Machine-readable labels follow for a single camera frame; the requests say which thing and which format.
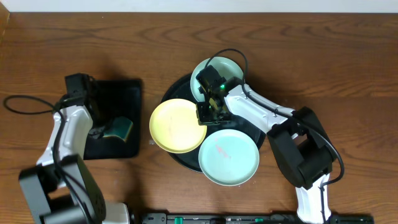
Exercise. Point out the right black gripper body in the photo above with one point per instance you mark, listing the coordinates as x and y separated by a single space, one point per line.
206 116

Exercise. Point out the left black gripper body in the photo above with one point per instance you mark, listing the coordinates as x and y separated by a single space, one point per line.
101 130

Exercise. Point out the green yellow sponge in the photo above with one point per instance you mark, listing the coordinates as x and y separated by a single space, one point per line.
120 128

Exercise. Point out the yellow plate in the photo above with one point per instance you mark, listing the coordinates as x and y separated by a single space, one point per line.
174 126

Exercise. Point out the light green plate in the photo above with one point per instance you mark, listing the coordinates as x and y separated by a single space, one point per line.
228 157
227 68

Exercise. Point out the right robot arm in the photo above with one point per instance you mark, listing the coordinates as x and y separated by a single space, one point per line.
302 149

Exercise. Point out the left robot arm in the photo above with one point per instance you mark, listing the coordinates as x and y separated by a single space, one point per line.
60 188

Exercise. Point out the rectangular black tray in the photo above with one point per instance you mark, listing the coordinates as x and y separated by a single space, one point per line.
119 98

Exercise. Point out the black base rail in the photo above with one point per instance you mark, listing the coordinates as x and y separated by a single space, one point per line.
281 218

